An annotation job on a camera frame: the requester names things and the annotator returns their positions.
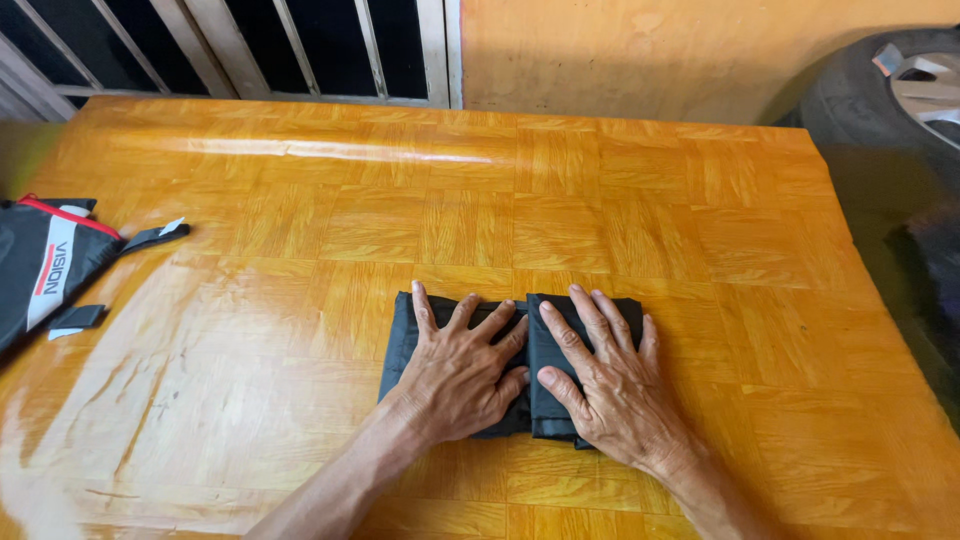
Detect person's right hand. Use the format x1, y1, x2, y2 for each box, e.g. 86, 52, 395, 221
536, 283, 700, 475

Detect person's left hand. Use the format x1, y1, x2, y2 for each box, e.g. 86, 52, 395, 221
388, 280, 531, 445

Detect black raincoat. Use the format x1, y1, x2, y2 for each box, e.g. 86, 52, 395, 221
377, 290, 646, 452

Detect car tyre with silver rim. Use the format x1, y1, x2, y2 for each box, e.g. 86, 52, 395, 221
774, 26, 960, 198

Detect black pouch with red trim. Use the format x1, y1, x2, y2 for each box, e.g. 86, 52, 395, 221
0, 192, 192, 355

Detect barred window with pale frame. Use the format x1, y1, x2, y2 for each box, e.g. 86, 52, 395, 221
0, 0, 464, 123

